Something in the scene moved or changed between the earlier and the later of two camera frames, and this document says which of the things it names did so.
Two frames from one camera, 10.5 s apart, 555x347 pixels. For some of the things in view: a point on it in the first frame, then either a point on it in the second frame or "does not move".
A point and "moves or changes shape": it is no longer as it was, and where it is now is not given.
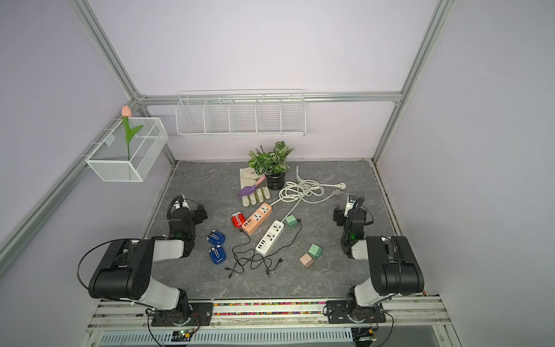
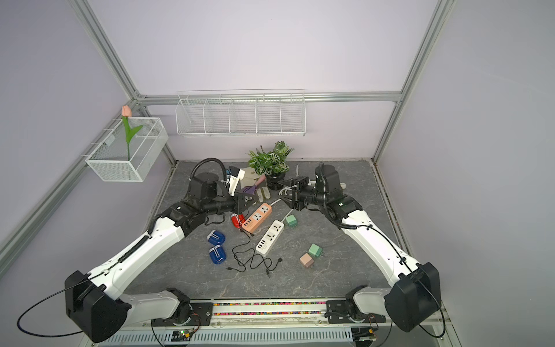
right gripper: x=339 y=216 to x=295 y=202
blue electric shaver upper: x=216 y=238 does not move
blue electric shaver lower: x=217 y=254 does not move
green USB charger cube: x=292 y=221 does not move
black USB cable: x=264 y=258 moves or changes shape
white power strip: x=270 y=237 does not move
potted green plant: x=272 y=165 does not move
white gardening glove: x=248 y=178 does not move
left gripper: x=196 y=214 to x=240 y=204
